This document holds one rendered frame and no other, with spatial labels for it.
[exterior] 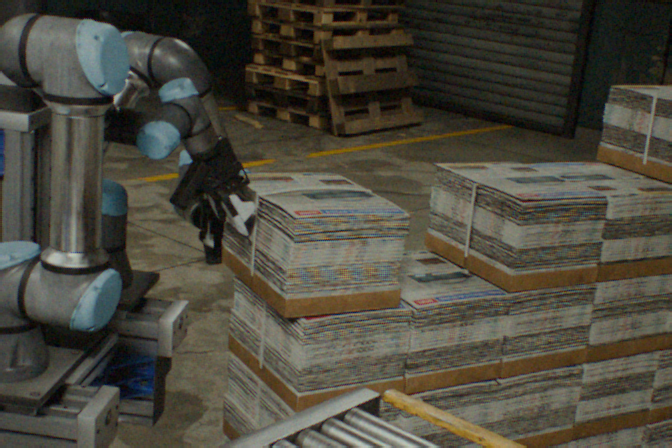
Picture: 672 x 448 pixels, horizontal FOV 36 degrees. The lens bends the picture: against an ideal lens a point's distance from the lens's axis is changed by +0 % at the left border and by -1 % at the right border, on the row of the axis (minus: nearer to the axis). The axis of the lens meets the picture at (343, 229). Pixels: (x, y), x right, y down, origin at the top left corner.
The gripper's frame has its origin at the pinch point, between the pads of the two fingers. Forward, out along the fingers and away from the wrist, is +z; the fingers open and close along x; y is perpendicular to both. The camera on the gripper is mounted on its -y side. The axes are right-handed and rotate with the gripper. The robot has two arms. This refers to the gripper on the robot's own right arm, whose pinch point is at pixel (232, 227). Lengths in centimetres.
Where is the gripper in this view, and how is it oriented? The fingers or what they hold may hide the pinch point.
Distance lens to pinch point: 229.9
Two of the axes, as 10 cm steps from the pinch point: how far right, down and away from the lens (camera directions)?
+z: 3.4, 8.1, 4.9
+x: -5.1, -2.8, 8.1
